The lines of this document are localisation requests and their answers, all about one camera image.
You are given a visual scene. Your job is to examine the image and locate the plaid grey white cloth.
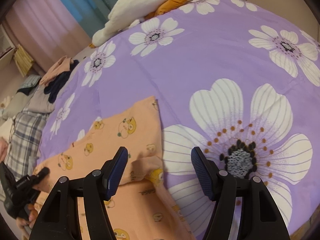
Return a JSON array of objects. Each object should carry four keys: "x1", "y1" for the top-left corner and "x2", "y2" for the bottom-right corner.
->
[{"x1": 4, "y1": 112, "x2": 48, "y2": 180}]

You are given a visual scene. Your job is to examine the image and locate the dark navy garment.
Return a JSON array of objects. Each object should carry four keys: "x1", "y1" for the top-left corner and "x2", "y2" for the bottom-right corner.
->
[{"x1": 44, "y1": 60, "x2": 79, "y2": 103}]

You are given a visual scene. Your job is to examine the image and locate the pink curtain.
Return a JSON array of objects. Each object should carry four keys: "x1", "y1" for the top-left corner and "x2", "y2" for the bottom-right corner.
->
[{"x1": 3, "y1": 0, "x2": 91, "y2": 72}]

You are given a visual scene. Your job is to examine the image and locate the yellow woven basket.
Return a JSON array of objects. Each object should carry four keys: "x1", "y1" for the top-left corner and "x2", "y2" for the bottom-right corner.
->
[{"x1": 14, "y1": 44, "x2": 35, "y2": 77}]

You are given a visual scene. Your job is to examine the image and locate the pink folded garment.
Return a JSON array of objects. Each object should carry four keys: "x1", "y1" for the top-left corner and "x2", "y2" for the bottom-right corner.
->
[{"x1": 39, "y1": 55, "x2": 74, "y2": 86}]

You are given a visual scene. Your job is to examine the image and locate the orange cartoon print garment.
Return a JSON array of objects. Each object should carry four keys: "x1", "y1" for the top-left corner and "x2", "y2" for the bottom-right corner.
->
[{"x1": 37, "y1": 96, "x2": 193, "y2": 239}]

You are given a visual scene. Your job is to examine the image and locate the white goose plush toy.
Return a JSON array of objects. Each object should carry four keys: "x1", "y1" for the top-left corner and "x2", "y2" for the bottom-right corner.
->
[{"x1": 92, "y1": 0, "x2": 188, "y2": 47}]

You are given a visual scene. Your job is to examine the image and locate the grey folded garment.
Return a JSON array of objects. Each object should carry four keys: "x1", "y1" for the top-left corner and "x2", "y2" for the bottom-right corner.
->
[{"x1": 1, "y1": 86, "x2": 55, "y2": 120}]

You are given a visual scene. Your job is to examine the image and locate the purple floral bed cover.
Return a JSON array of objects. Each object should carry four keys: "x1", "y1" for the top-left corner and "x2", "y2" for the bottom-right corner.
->
[{"x1": 39, "y1": 0, "x2": 319, "y2": 239}]

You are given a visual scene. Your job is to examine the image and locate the person's left hand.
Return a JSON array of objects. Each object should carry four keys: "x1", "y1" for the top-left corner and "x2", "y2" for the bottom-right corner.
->
[{"x1": 16, "y1": 203, "x2": 40, "y2": 230}]

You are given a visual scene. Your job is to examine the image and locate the striped blue grey cloth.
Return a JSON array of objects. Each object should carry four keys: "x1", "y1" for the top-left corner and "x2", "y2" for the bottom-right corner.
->
[{"x1": 17, "y1": 74, "x2": 42, "y2": 95}]

